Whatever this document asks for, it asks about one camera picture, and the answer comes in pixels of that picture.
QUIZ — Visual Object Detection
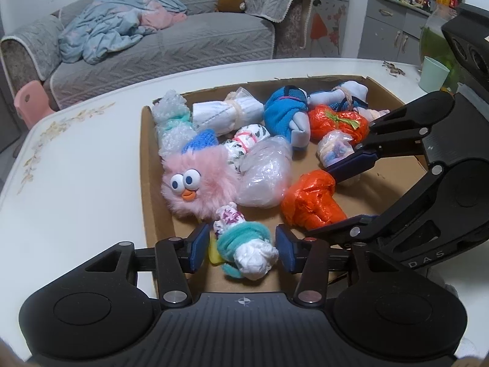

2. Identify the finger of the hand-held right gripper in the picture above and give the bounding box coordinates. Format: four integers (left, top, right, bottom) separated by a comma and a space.
305, 164, 444, 244
327, 91, 456, 185

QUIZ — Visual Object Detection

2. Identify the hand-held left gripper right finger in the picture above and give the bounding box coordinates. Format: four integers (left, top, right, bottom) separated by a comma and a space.
275, 224, 418, 307

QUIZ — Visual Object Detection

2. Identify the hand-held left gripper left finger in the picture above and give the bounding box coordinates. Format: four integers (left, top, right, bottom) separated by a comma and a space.
81, 223, 211, 309

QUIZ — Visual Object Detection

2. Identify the clear bag of colourful bits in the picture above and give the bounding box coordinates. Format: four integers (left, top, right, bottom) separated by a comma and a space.
316, 129, 357, 168

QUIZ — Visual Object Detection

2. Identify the shallow cardboard box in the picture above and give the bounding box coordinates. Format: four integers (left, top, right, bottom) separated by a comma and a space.
140, 74, 431, 299

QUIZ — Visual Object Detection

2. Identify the orange plastic bag bundle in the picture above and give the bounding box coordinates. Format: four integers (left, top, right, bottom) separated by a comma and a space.
282, 169, 347, 231

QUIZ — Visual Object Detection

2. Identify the teal and white cloth bundle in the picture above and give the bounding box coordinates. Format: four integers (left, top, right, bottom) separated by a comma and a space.
209, 203, 280, 281

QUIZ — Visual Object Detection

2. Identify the orange bag bundle, green tie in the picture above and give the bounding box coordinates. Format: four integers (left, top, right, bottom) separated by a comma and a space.
307, 104, 370, 143

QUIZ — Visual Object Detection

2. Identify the pale pink cloth bundle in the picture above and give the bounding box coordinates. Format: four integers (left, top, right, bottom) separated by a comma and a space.
357, 107, 391, 123

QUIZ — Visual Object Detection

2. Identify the pink fluffy toy, blue hat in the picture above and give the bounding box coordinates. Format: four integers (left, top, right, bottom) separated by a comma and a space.
160, 129, 241, 221

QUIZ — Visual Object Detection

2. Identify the pale blue sock bundle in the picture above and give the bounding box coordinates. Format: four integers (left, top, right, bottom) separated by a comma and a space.
309, 80, 370, 112

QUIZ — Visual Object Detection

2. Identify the clear plastic bag bundle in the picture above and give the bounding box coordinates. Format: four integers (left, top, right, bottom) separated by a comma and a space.
236, 135, 293, 209

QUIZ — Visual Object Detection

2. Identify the blue and white sock bundle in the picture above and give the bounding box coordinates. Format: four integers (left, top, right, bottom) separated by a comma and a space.
263, 86, 311, 150

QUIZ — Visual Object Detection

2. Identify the pile of seed shells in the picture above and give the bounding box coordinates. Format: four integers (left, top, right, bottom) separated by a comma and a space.
381, 60, 406, 76

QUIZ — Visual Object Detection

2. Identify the floral white cloth bundle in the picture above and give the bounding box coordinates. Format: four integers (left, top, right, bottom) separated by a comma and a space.
225, 124, 270, 166

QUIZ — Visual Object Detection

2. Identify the mint green cup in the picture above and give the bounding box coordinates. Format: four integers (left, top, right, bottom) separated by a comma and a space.
418, 56, 451, 93

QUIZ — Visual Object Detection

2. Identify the bubble wrap bundle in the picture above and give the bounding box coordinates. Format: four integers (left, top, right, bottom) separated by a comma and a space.
152, 90, 192, 158

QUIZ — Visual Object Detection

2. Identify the white cloth roll bundle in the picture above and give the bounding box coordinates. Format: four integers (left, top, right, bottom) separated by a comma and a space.
192, 87, 265, 136

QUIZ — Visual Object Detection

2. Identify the grey cabinet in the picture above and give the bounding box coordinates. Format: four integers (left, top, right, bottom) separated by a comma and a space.
341, 0, 444, 64

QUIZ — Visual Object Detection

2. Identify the glass fish tank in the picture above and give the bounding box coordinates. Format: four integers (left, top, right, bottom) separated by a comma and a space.
419, 7, 465, 85

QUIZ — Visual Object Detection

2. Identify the flower-patterned refrigerator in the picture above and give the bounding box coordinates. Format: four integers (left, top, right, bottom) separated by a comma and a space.
305, 0, 354, 59

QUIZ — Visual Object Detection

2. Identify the brown plush toy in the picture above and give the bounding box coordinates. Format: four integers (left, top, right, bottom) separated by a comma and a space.
215, 0, 247, 13

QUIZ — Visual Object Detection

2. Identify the grey sofa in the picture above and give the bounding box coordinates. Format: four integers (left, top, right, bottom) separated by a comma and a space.
0, 0, 318, 112

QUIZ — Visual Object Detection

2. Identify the pink plastic chair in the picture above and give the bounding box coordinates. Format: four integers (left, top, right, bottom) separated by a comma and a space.
13, 80, 56, 130

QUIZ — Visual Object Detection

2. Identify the light blue blanket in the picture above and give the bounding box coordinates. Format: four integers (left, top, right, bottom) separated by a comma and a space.
57, 0, 189, 65

